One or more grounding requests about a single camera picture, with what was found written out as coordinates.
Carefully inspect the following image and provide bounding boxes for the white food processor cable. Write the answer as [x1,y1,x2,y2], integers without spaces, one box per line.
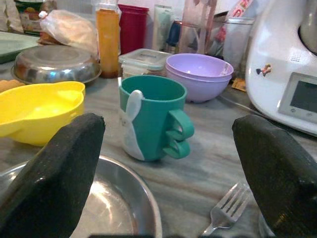
[216,94,263,115]

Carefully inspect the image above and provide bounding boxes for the plastic bag of bread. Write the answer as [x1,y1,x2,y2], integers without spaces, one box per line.
[39,9,99,57]

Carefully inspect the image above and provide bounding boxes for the small orange sachet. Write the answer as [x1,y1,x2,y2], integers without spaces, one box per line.
[231,77,248,92]

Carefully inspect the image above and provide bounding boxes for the open steel plate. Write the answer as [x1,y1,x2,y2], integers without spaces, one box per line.
[0,155,163,238]

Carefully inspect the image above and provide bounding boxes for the green cutting board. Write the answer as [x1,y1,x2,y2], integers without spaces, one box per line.
[0,31,42,64]

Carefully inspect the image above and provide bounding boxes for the pale squeeze tube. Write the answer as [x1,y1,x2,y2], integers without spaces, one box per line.
[151,4,173,52]

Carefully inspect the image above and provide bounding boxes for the red plastic canister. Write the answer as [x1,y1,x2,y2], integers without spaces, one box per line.
[117,3,150,56]

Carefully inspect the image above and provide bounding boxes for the teal plastic mug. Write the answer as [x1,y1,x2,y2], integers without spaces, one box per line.
[118,75,196,162]

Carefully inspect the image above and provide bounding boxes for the clear plastic jar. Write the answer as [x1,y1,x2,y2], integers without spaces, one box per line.
[221,17,255,77]

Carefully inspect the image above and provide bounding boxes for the orange sauce bottle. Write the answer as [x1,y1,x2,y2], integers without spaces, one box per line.
[95,1,121,79]

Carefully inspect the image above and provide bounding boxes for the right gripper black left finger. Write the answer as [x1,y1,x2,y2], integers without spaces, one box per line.
[0,113,106,238]

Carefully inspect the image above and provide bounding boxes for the colourful food package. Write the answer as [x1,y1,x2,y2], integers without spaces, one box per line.
[13,0,54,37]

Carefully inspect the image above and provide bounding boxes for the dark blue tube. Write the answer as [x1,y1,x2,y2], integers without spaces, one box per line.
[167,21,183,48]

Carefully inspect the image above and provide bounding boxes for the covered steel dish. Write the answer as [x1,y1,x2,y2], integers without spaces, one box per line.
[11,45,103,85]

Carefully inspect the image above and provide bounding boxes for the white food processor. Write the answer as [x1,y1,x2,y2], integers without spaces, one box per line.
[245,0,317,137]

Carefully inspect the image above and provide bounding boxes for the purple plastic bowl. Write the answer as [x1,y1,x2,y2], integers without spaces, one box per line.
[165,53,234,82]
[166,71,232,103]

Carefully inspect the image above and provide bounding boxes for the clear lidded food container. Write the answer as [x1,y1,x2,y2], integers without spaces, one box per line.
[118,48,172,78]

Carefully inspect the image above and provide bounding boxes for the red white packet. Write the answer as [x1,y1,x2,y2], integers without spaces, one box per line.
[229,0,256,18]

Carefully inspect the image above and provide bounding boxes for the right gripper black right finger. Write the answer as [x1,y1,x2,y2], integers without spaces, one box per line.
[232,114,317,238]

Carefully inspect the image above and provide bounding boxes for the yellow plastic bowl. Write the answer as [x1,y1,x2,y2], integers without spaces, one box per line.
[0,81,86,147]

